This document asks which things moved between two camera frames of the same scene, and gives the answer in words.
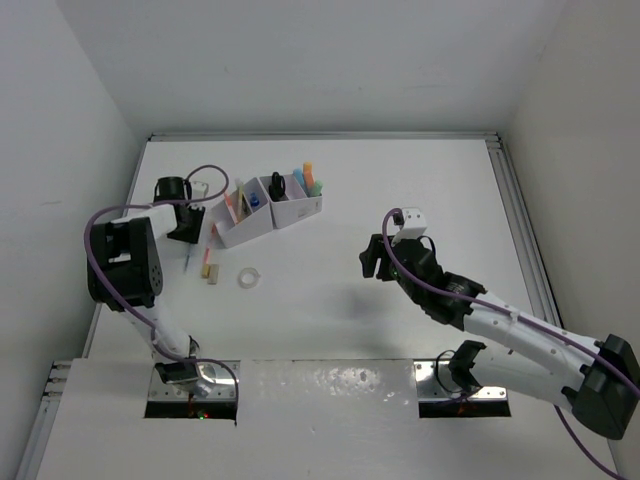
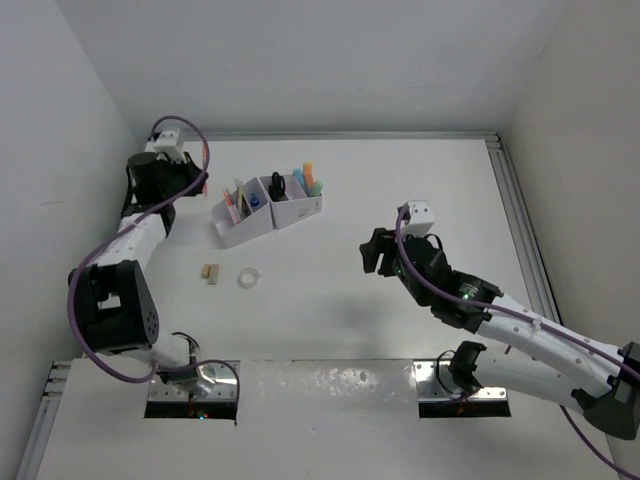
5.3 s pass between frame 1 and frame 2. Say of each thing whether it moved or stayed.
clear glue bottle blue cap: stayed
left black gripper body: moved
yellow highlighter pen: stayed
